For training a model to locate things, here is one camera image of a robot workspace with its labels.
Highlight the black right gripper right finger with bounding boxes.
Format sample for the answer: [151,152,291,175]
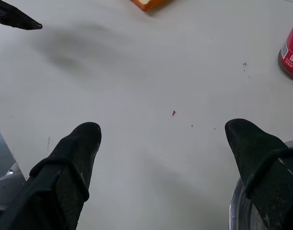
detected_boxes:
[224,118,293,230]

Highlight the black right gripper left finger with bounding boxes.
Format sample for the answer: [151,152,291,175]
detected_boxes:
[0,122,102,230]

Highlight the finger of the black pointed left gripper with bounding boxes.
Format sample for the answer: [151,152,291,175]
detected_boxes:
[0,0,43,31]

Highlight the red labelled bottle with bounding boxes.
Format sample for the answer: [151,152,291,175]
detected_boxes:
[277,15,293,84]

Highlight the clear plastic container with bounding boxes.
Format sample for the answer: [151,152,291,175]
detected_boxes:
[228,140,293,230]

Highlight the silver robot body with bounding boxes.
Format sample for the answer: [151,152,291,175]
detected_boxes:
[0,163,27,212]

